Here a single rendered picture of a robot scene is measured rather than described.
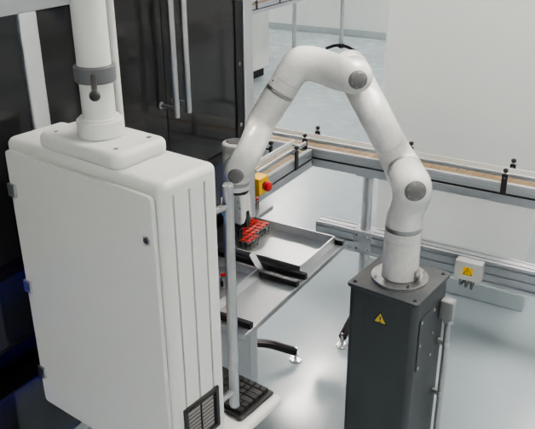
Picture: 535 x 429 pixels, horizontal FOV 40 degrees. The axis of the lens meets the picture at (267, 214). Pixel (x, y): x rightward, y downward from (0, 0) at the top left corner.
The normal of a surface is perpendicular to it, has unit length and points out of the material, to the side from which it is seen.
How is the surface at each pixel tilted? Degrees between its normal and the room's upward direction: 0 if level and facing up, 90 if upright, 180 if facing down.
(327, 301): 0
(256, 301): 0
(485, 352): 0
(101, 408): 90
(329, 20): 90
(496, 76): 90
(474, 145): 90
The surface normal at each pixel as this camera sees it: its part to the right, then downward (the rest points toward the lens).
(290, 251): 0.00, -0.91
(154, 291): -0.61, 0.33
